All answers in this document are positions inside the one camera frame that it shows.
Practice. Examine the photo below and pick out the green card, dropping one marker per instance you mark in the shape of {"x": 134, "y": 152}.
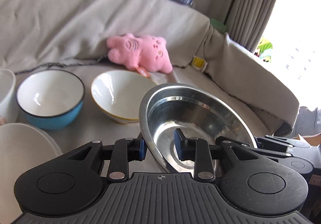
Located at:
{"x": 220, "y": 27}

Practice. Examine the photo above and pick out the white scalloped plate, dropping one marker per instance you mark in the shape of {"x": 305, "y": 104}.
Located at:
{"x": 22, "y": 148}

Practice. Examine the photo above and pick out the pink plush toy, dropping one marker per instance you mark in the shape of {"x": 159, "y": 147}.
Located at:
{"x": 146, "y": 52}

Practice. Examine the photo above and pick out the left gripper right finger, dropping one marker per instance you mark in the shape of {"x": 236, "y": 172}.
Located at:
{"x": 206, "y": 157}

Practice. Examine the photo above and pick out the yellow white small box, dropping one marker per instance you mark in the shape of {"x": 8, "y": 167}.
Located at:
{"x": 199, "y": 64}

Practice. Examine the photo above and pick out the beige sofa cover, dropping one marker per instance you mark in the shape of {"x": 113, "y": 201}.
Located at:
{"x": 72, "y": 34}

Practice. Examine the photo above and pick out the stainless steel bowl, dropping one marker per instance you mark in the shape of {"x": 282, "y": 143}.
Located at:
{"x": 197, "y": 113}

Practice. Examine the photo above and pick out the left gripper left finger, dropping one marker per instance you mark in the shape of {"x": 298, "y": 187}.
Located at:
{"x": 120, "y": 154}

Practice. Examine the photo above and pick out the beige curtain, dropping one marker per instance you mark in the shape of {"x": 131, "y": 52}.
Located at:
{"x": 246, "y": 21}

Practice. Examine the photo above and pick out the white patterned bowl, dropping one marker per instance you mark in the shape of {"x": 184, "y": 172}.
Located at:
{"x": 8, "y": 103}

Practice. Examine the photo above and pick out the white bowl yellow rim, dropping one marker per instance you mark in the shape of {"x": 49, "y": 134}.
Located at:
{"x": 118, "y": 94}

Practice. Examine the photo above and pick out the blue bowl white inside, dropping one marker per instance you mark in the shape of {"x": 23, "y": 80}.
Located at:
{"x": 51, "y": 99}

